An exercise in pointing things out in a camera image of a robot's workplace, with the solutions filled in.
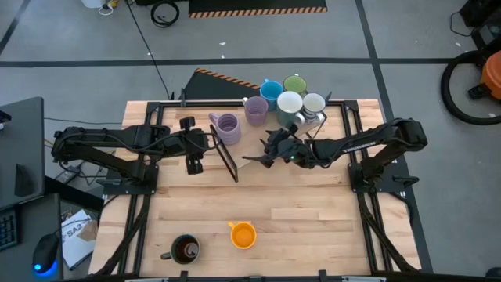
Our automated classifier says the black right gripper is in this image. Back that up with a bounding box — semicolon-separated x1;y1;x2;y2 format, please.
241;125;314;168

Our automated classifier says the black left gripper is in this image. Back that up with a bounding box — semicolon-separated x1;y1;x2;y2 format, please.
170;116;221;176

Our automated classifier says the purple ribbed mug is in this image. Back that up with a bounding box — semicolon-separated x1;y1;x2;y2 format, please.
207;112;243;146

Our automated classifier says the lilac mug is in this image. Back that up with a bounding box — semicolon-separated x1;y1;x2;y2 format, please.
241;96;270;128

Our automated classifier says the teal mug white handle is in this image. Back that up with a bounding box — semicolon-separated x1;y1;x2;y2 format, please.
276;90;307;129

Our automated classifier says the blue white patterned mug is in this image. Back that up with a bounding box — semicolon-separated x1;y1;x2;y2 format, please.
301;92;328;125

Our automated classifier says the green mug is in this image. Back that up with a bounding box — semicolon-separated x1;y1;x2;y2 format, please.
282;74;308;97

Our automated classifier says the yellow faceted mug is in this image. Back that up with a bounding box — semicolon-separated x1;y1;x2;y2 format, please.
227;221;258;251

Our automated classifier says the dark teal mug brown inside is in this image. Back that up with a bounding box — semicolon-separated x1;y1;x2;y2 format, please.
159;233;201;266

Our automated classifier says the wooden tilted rack board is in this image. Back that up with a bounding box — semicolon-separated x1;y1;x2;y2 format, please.
209;105;329;184

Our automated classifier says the black hazard-striped floor mat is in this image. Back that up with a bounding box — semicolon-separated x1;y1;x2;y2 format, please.
188;0;328;19
182;67;262;101

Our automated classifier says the black power adapter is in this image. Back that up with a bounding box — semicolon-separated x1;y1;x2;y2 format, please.
54;164;81;184

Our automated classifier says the white printed booklet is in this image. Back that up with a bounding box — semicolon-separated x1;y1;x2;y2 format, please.
60;208;99;271

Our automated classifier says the dark grey computer monitor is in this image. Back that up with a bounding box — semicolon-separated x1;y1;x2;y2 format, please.
0;96;45;211

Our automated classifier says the black computer mouse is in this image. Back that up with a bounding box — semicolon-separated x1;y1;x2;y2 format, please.
31;233;60;277

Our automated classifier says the black keyboard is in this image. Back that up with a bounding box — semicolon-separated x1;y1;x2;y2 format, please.
0;207;21;252

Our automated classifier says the black computer desk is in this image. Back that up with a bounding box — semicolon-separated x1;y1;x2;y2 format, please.
0;175;105;282

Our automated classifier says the orange vacuum cleaner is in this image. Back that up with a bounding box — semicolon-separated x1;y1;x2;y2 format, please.
467;49;501;102

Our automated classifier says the black equipment case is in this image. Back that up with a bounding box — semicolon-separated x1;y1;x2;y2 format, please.
458;0;501;50

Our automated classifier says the black aluminium table frame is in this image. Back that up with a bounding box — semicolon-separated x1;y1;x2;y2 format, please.
93;99;422;282

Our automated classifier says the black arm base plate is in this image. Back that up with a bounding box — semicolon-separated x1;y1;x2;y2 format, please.
96;164;160;196
348;162;420;193

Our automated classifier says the long black floor cable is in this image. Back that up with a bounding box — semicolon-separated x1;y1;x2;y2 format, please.
124;0;175;101

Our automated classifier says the coiled black cable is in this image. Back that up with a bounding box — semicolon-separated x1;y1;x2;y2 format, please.
150;1;181;28

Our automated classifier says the black vacuum hose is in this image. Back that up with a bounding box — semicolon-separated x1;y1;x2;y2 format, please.
440;49;501;126

